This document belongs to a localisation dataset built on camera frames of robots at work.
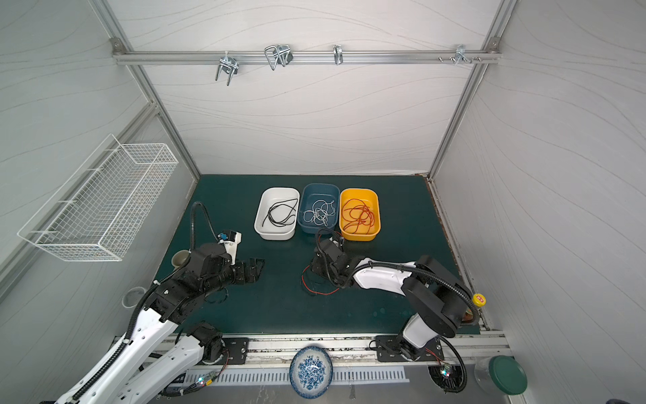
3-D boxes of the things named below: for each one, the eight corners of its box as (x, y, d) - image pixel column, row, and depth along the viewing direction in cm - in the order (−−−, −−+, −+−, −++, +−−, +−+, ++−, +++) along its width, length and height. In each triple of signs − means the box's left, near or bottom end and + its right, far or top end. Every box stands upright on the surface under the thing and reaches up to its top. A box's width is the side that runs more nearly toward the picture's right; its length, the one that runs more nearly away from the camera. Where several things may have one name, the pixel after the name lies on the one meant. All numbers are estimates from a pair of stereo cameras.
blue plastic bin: (298, 234, 101) (296, 225, 96) (302, 193, 116) (300, 183, 111) (339, 234, 101) (340, 225, 96) (338, 193, 116) (339, 183, 111)
